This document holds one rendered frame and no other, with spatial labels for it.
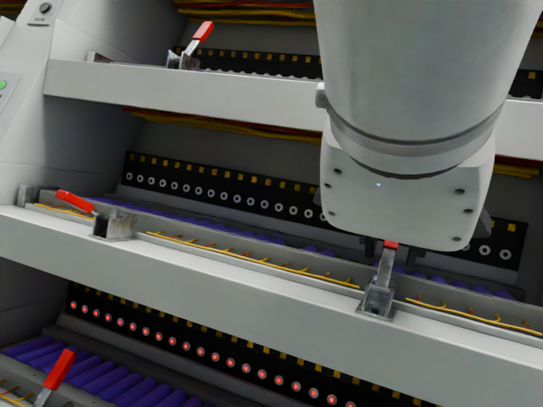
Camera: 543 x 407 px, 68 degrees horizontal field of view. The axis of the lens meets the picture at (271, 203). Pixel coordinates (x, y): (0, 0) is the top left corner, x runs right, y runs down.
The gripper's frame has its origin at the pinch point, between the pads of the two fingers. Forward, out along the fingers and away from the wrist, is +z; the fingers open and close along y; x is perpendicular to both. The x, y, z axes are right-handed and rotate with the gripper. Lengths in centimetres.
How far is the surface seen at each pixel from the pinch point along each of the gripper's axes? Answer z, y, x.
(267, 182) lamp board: 10.1, -17.6, 9.1
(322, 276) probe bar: 2.1, -5.4, -4.2
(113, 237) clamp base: -1.2, -25.7, -6.9
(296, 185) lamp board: 10.0, -13.5, 9.3
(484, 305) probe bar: 3.5, 8.2, -2.6
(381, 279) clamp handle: -1.3, -0.1, -4.3
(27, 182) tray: 1.7, -44.4, -2.3
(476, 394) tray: -0.9, 7.5, -10.5
